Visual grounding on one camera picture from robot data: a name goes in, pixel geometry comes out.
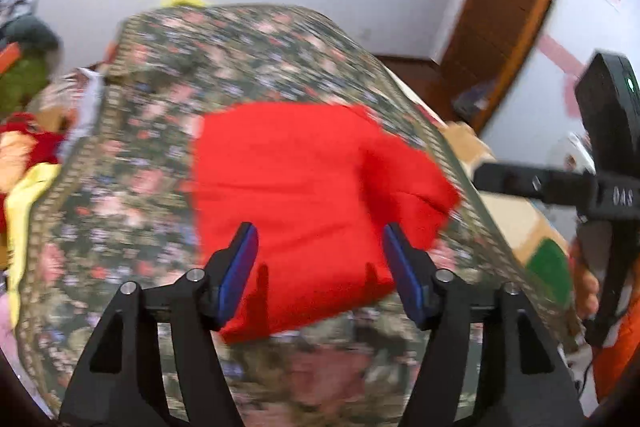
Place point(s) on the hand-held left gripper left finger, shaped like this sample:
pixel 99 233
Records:
pixel 237 277

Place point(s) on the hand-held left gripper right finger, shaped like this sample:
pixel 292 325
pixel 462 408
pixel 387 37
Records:
pixel 405 279

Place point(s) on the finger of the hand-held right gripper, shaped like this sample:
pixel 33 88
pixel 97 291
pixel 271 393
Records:
pixel 525 182

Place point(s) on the red zip jacket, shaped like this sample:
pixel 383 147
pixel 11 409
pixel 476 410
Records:
pixel 300 182

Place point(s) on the person's right forearm orange sleeve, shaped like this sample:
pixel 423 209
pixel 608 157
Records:
pixel 617 357

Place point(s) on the person's right hand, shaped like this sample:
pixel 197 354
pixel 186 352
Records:
pixel 585 287

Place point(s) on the beige green patterned bed sheet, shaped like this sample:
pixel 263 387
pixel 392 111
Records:
pixel 510 217

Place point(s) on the dark floral blanket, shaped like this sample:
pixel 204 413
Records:
pixel 150 157

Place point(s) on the brown wooden door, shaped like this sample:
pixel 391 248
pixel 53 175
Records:
pixel 510 7

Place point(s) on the yellow cloth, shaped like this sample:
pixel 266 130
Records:
pixel 25 207

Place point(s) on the grey white crumpled cloth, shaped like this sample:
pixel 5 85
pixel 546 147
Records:
pixel 87 107

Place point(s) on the red plush toy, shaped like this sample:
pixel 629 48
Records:
pixel 45 144

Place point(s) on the yellow object behind bed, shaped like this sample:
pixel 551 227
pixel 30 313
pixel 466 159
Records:
pixel 182 0

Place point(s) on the green box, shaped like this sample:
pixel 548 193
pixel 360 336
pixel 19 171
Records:
pixel 22 84

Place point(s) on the orange box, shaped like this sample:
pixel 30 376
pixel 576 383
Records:
pixel 9 57

